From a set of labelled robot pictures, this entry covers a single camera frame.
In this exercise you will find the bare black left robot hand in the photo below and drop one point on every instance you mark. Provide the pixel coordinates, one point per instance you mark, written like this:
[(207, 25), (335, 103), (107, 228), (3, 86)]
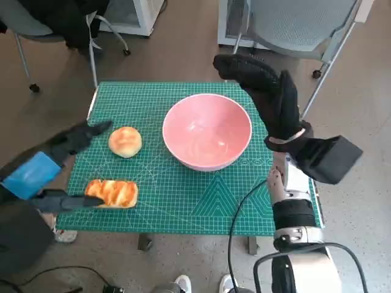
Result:
[(30, 177)]

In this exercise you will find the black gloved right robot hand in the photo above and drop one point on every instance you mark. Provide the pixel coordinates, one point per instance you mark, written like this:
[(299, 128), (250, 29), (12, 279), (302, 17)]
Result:
[(275, 103)]

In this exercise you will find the pink bowl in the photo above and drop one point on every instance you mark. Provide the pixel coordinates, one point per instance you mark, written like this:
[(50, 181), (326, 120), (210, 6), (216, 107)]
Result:
[(207, 134)]

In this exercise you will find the rectangular braided toy bread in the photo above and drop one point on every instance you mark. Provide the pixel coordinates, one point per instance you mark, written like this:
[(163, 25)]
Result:
[(116, 192)]

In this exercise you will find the round toy bread bun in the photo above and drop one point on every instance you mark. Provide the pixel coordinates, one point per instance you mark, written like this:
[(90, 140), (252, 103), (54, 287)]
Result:
[(125, 142)]

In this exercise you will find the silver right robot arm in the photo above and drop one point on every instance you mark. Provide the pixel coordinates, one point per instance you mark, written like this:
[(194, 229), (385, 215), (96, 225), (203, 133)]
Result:
[(296, 177)]

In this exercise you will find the grey mesh chair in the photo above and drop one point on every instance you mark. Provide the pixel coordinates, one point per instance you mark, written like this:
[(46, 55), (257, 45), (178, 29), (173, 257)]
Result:
[(293, 21)]

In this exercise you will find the white cabinet with vent grille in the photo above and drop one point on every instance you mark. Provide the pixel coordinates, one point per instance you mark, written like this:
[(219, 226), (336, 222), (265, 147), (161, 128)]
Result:
[(229, 21)]

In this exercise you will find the white furniture panel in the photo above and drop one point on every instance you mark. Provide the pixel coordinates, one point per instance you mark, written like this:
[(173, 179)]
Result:
[(363, 9)]

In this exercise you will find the green cutting mat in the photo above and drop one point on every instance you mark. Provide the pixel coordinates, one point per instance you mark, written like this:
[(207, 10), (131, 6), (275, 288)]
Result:
[(171, 195)]

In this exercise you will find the grey chair with metal legs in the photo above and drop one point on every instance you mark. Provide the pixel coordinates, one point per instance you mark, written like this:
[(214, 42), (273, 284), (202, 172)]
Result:
[(27, 27)]

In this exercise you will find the black jacket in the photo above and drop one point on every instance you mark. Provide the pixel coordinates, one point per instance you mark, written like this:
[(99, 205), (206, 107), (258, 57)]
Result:
[(61, 18)]

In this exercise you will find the white mesh-front cabinet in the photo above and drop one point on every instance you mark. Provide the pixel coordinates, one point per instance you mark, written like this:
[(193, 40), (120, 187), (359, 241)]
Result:
[(137, 18)]

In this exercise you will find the white shoe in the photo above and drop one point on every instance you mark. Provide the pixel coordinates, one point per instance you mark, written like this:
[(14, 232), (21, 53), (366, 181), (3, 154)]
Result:
[(183, 284), (229, 282)]

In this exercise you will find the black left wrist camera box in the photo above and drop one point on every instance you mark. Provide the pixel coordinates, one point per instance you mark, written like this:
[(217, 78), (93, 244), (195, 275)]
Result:
[(21, 232)]

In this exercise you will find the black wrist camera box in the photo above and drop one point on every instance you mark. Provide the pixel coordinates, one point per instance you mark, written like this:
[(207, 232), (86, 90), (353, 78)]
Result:
[(330, 158), (21, 232)]

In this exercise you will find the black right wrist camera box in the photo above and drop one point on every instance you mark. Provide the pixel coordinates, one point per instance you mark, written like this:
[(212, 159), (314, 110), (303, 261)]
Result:
[(330, 158)]

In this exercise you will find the dark table leg bracket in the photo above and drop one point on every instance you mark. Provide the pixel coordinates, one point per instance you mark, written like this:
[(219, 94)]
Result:
[(253, 245), (144, 243)]

